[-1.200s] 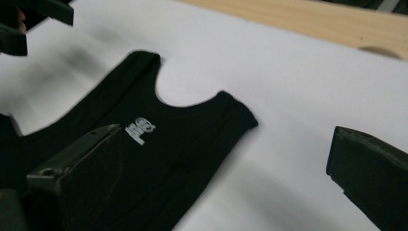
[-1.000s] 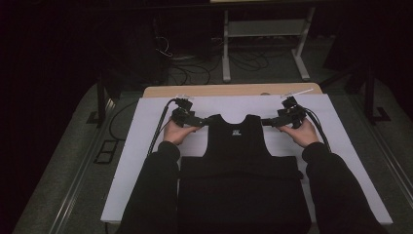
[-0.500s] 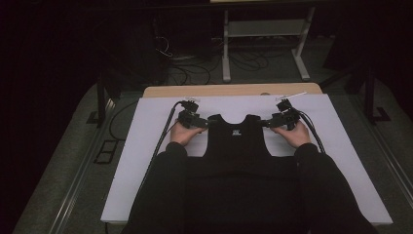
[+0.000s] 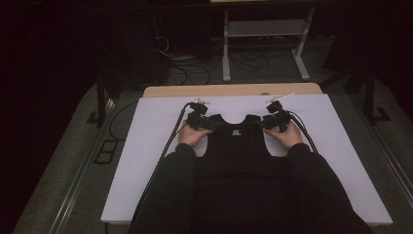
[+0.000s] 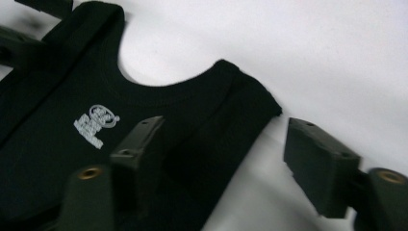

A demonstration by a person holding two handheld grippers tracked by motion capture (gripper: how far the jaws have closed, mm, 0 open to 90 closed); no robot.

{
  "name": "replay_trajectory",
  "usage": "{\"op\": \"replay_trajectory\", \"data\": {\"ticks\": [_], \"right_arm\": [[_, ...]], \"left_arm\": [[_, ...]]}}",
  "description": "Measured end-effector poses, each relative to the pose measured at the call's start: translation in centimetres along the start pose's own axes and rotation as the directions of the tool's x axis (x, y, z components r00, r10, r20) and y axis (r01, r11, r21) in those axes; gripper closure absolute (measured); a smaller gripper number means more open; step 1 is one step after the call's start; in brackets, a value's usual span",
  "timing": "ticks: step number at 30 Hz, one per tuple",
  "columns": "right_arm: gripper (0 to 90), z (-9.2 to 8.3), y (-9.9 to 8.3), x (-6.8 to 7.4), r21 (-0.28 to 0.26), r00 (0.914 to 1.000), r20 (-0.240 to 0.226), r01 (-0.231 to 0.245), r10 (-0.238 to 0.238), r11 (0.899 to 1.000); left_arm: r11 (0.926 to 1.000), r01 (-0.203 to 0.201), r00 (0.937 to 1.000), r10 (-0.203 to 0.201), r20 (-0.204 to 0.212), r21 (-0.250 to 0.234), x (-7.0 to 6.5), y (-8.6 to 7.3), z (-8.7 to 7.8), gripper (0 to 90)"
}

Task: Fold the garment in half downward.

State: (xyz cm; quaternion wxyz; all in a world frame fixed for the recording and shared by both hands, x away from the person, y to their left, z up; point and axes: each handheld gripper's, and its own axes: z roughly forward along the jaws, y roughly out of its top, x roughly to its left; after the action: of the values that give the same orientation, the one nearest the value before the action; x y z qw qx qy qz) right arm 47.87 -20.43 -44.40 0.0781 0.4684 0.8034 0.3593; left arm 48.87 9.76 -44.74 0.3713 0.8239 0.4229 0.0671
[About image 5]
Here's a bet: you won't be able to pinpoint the black tank top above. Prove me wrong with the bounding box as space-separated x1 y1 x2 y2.
0 0 284 231

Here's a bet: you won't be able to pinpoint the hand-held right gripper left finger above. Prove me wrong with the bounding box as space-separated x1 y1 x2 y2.
110 115 166 219

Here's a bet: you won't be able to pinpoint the white table mat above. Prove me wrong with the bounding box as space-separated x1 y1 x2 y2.
0 0 408 231

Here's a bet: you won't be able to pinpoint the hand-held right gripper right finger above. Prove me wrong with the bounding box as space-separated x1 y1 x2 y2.
283 116 362 219

